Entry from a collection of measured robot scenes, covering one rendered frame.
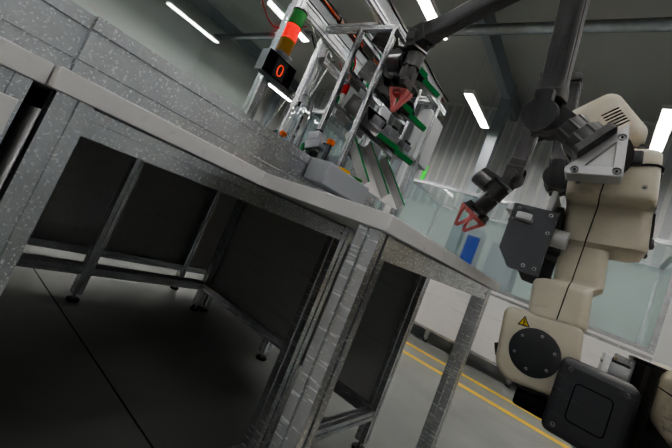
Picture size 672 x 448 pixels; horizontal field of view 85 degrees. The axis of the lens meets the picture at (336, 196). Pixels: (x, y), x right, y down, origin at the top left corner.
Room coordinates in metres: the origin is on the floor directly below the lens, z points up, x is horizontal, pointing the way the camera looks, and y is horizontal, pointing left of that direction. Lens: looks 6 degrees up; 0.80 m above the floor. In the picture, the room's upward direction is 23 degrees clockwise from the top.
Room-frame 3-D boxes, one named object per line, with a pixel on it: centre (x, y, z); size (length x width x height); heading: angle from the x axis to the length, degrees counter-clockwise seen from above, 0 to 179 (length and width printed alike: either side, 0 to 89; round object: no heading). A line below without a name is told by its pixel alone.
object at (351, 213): (1.13, -0.09, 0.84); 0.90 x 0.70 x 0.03; 142
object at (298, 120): (2.17, 0.39, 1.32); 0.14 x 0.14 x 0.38
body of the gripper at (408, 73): (1.12, -0.06, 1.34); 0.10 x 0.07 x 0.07; 142
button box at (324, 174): (1.01, 0.01, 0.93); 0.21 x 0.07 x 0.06; 142
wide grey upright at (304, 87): (2.51, 0.49, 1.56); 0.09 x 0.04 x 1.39; 142
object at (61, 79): (1.48, 0.48, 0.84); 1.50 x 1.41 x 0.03; 142
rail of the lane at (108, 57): (0.90, 0.17, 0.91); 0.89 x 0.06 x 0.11; 142
